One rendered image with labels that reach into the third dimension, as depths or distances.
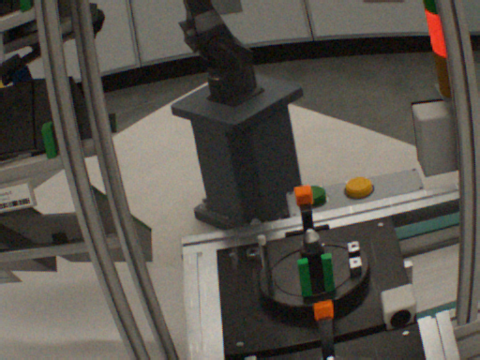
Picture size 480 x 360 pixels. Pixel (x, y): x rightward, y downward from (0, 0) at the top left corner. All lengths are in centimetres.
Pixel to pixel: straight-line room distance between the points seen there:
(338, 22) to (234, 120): 283
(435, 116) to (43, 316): 75
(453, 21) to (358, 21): 333
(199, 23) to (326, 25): 283
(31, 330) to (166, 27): 295
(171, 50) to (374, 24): 96
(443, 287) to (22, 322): 68
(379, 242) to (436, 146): 31
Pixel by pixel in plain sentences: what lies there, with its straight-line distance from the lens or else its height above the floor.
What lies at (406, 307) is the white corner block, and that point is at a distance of 106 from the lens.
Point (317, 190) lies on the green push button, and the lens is 134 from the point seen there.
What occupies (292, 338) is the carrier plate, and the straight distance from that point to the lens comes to 108.
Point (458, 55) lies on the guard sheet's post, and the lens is 87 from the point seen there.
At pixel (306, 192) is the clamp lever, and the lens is 114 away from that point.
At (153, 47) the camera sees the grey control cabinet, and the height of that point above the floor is 20.
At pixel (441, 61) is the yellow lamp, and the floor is 130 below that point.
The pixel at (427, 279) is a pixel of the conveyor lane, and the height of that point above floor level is 92.
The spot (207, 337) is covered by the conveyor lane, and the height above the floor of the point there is 96.
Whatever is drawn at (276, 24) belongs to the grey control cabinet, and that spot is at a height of 21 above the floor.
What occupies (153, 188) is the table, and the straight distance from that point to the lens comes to 166.
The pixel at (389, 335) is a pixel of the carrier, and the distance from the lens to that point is 105.
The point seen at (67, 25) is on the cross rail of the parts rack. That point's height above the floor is 139.
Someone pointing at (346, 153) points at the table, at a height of 86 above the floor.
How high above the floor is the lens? 166
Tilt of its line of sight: 29 degrees down
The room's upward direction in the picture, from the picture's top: 11 degrees counter-clockwise
